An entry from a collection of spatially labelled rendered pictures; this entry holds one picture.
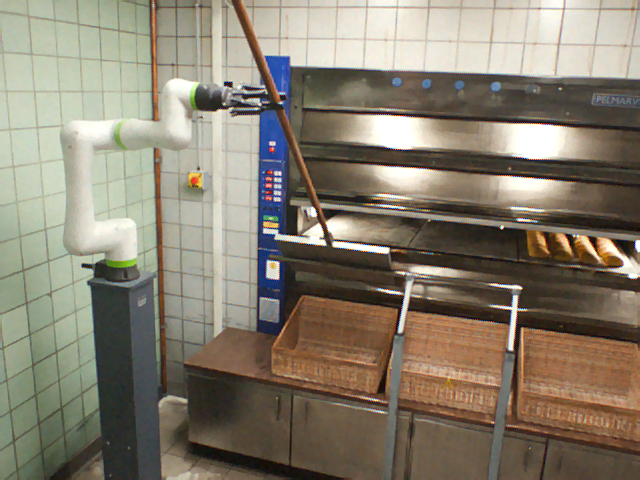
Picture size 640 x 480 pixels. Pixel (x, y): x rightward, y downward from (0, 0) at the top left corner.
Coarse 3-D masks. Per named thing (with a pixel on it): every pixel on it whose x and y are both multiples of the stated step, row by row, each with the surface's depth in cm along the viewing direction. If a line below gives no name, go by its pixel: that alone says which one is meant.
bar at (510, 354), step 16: (272, 256) 295; (288, 256) 294; (368, 272) 282; (384, 272) 279; (400, 272) 277; (496, 288) 265; (512, 288) 263; (400, 320) 266; (512, 320) 257; (400, 336) 260; (512, 336) 253; (400, 352) 262; (512, 352) 248; (400, 368) 265; (512, 368) 249; (496, 432) 258; (496, 448) 260; (384, 464) 279; (496, 464) 261
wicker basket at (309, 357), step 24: (312, 312) 331; (336, 312) 328; (360, 312) 324; (384, 312) 320; (288, 336) 315; (312, 336) 331; (336, 336) 328; (360, 336) 324; (384, 336) 320; (288, 360) 293; (312, 360) 289; (336, 360) 285; (360, 360) 316; (384, 360) 295; (336, 384) 288; (360, 384) 284
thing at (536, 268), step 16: (336, 240) 326; (400, 256) 314; (416, 256) 312; (432, 256) 309; (448, 256) 306; (464, 256) 305; (480, 256) 307; (528, 272) 296; (544, 272) 294; (560, 272) 291; (576, 272) 289; (592, 272) 287; (608, 272) 288
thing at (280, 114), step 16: (240, 0) 151; (240, 16) 155; (256, 48) 165; (256, 64) 171; (272, 96) 182; (288, 128) 197; (288, 144) 205; (304, 176) 222; (320, 208) 245; (320, 224) 255
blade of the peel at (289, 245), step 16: (288, 240) 278; (304, 240) 277; (320, 240) 275; (304, 256) 291; (320, 256) 286; (336, 256) 281; (352, 256) 277; (368, 256) 273; (384, 256) 269; (320, 272) 305; (336, 272) 300; (352, 272) 295
